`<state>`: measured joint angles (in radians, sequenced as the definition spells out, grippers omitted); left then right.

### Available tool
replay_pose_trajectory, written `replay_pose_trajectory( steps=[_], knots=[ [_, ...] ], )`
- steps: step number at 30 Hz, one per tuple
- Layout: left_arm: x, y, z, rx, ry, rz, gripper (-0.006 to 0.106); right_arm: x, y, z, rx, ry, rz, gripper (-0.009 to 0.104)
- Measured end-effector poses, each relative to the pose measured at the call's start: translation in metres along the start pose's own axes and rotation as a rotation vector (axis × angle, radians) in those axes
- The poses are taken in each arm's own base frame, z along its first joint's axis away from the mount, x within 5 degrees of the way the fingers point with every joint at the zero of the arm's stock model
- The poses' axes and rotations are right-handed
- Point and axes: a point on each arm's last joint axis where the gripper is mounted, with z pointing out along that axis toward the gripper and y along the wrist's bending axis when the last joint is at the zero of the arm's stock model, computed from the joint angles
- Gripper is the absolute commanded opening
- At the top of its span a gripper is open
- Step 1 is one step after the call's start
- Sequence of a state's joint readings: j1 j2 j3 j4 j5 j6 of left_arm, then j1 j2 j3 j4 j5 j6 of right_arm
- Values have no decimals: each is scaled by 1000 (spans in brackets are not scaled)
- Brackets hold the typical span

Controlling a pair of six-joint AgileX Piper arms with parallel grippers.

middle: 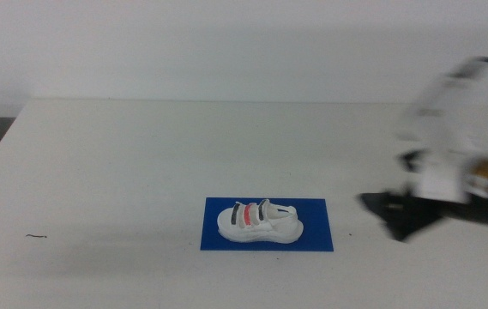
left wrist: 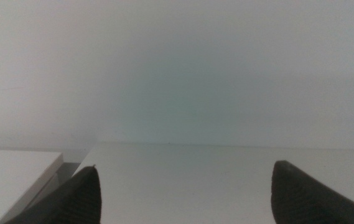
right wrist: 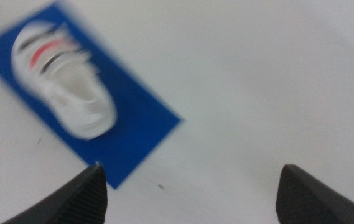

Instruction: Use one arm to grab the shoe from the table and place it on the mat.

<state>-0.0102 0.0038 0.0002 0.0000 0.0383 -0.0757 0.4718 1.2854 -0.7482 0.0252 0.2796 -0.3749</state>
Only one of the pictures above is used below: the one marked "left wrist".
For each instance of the white side table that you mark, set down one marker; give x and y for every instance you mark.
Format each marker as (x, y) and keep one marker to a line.
(8, 180)

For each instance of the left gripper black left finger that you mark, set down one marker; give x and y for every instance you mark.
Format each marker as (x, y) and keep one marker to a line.
(77, 199)

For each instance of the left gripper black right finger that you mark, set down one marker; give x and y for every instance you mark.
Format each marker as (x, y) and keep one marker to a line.
(301, 202)

